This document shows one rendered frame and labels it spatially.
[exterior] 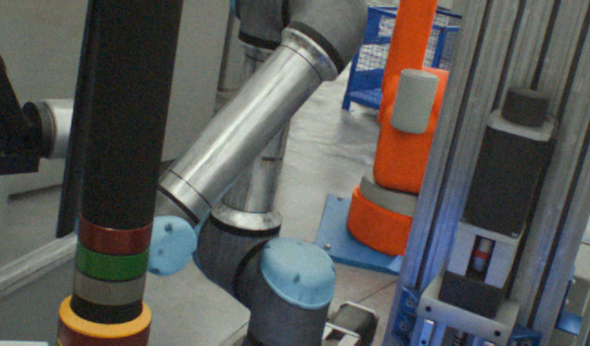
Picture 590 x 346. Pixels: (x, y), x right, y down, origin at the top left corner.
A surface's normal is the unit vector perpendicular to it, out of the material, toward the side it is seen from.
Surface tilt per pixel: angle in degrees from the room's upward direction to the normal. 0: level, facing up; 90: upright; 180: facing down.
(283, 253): 7
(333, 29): 63
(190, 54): 90
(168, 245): 90
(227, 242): 90
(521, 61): 90
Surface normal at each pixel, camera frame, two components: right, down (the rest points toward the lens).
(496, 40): -0.40, 0.22
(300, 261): 0.26, -0.88
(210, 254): -0.75, 0.07
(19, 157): 0.61, 0.47
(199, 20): 0.79, 0.32
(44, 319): 0.92, 0.27
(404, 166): -0.14, 0.29
